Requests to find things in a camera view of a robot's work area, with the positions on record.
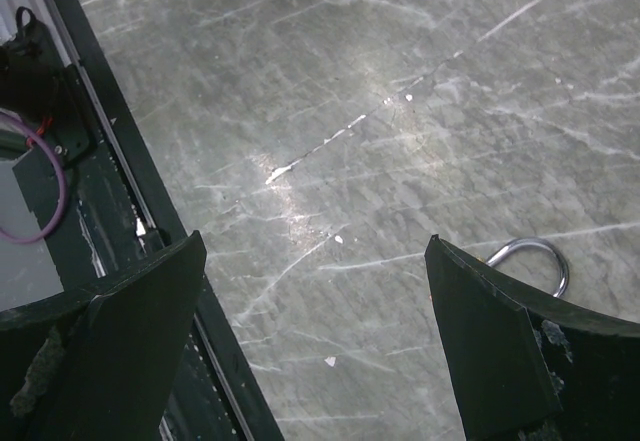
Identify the large brass padlock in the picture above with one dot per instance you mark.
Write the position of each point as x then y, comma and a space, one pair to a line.
535, 243

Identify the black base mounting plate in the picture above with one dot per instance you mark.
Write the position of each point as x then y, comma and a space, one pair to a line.
81, 199

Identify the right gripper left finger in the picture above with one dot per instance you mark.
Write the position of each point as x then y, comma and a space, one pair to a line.
98, 362

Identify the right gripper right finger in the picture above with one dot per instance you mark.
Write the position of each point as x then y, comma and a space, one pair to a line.
525, 365

